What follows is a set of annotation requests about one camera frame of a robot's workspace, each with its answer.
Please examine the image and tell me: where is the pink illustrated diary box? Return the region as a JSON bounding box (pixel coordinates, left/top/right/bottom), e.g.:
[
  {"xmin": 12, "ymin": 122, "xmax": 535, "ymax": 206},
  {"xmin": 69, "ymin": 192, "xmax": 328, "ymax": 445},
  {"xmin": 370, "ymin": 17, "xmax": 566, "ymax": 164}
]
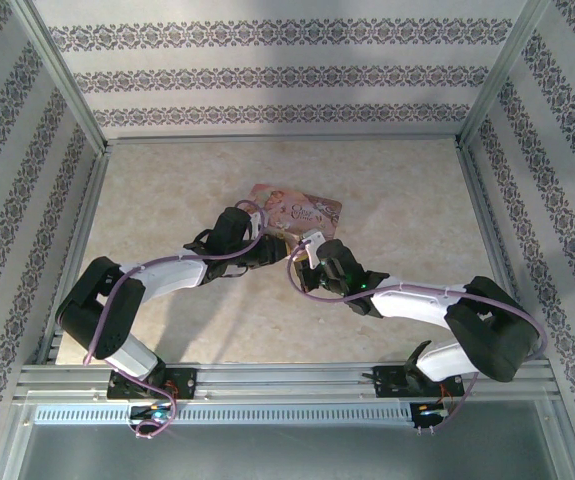
[{"xmin": 245, "ymin": 182, "xmax": 344, "ymax": 247}]

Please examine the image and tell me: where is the grey slotted cable duct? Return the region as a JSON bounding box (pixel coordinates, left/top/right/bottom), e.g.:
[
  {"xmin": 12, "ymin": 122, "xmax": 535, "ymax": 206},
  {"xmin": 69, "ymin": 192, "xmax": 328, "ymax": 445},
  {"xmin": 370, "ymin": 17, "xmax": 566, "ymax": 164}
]
[{"xmin": 33, "ymin": 402, "xmax": 414, "ymax": 427}]

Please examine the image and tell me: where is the long aluminium mounting rail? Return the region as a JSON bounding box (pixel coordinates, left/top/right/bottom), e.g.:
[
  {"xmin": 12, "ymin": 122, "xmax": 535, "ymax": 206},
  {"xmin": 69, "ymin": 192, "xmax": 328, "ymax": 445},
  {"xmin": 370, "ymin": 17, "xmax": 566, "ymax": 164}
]
[{"xmin": 12, "ymin": 361, "xmax": 562, "ymax": 403}]

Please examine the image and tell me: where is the aluminium side rail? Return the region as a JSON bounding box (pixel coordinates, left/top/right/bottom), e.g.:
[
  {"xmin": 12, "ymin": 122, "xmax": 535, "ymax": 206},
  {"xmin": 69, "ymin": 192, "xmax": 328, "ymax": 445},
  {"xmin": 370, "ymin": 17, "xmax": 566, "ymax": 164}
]
[
  {"xmin": 454, "ymin": 143, "xmax": 544, "ymax": 362},
  {"xmin": 35, "ymin": 147, "xmax": 113, "ymax": 366}
]

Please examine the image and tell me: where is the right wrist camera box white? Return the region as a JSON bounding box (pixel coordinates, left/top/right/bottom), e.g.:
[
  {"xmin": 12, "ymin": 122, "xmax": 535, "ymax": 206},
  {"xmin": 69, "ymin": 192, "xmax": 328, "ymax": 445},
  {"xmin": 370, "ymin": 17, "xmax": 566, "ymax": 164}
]
[{"xmin": 300, "ymin": 229, "xmax": 327, "ymax": 267}]

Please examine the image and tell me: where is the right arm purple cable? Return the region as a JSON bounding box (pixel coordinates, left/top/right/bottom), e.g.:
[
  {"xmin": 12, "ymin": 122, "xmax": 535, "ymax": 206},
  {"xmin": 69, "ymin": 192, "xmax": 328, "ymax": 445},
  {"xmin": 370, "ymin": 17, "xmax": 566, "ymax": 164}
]
[{"xmin": 284, "ymin": 239, "xmax": 549, "ymax": 434}]

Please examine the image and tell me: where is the grey metal sheet panel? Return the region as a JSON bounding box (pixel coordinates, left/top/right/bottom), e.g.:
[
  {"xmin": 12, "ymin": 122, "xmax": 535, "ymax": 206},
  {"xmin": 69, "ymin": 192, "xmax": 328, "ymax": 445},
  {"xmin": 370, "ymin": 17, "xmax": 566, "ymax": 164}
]
[{"xmin": 14, "ymin": 423, "xmax": 566, "ymax": 480}]

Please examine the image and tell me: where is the aluminium frame post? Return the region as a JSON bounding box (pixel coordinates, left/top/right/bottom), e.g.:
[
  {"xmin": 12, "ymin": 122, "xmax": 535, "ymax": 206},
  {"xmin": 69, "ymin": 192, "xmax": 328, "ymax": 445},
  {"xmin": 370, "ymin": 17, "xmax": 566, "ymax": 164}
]
[
  {"xmin": 456, "ymin": 0, "xmax": 553, "ymax": 148},
  {"xmin": 8, "ymin": 0, "xmax": 110, "ymax": 153}
]

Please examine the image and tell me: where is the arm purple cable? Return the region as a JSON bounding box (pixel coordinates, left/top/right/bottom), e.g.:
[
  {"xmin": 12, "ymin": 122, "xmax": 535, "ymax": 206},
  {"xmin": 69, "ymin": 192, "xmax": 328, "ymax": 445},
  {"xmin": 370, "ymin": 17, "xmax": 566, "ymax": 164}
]
[
  {"xmin": 284, "ymin": 239, "xmax": 549, "ymax": 434},
  {"xmin": 82, "ymin": 198, "xmax": 270, "ymax": 441}
]

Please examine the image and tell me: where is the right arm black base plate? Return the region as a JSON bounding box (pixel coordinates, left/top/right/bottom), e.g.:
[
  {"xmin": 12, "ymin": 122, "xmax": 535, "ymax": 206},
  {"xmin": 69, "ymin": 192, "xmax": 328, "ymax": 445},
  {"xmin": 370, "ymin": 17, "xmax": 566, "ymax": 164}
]
[{"xmin": 361, "ymin": 364, "xmax": 466, "ymax": 399}]

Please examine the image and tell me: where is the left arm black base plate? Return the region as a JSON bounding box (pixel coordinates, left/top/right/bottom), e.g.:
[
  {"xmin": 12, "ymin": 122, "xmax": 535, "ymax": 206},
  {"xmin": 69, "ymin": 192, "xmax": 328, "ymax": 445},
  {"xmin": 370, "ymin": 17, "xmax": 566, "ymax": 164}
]
[{"xmin": 105, "ymin": 366, "xmax": 199, "ymax": 401}]

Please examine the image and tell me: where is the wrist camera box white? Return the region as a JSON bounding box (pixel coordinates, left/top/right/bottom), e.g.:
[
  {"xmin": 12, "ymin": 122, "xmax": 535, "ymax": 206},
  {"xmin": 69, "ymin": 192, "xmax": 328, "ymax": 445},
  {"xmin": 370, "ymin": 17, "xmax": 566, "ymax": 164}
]
[
  {"xmin": 300, "ymin": 229, "xmax": 327, "ymax": 267},
  {"xmin": 247, "ymin": 211, "xmax": 269, "ymax": 237}
]

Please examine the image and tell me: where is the short aluminium table edge rail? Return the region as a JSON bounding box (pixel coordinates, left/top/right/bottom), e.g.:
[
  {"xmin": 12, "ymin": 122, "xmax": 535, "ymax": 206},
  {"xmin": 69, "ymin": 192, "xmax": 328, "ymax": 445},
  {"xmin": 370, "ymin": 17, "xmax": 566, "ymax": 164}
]
[{"xmin": 100, "ymin": 134, "xmax": 464, "ymax": 147}]

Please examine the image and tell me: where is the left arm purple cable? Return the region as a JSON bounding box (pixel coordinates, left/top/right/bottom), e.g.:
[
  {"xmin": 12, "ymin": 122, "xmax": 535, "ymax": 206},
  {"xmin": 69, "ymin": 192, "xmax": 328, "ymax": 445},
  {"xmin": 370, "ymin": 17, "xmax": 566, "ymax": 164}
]
[{"xmin": 82, "ymin": 198, "xmax": 270, "ymax": 441}]

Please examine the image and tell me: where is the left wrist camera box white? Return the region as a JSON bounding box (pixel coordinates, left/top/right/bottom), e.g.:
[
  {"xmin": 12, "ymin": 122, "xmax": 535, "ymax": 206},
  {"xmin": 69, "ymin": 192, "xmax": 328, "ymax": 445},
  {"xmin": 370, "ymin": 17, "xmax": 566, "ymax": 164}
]
[{"xmin": 247, "ymin": 211, "xmax": 269, "ymax": 237}]

